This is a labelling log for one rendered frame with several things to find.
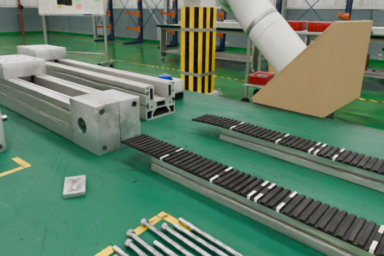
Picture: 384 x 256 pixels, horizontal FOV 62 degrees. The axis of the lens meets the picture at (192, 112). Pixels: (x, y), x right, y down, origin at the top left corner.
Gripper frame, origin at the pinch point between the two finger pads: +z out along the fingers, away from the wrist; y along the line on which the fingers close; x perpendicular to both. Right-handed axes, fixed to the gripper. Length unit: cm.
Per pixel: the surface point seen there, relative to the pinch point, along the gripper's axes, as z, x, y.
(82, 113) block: 17, -28, 91
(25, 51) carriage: 16.7, -21.3, 18.9
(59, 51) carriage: 16.4, -11.5, 25.8
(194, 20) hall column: 17, 201, -155
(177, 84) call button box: 20, 7, 73
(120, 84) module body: 18, -12, 74
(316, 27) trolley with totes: 15, 257, -30
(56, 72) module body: 20.7, -17.1, 39.7
